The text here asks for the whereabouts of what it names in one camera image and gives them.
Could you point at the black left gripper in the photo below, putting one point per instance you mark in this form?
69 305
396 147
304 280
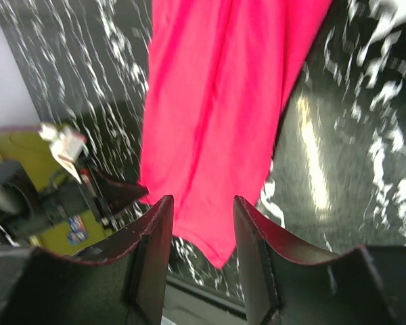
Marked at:
63 197

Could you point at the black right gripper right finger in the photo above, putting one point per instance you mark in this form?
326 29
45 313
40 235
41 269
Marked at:
287 280

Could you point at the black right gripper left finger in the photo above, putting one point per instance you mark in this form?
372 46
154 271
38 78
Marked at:
119 280

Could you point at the magenta pink t-shirt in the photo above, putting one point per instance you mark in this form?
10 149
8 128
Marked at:
220 74

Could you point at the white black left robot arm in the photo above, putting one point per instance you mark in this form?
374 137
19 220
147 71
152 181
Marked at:
25 211

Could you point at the olive green plastic bin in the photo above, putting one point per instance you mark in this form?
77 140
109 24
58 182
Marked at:
69 237

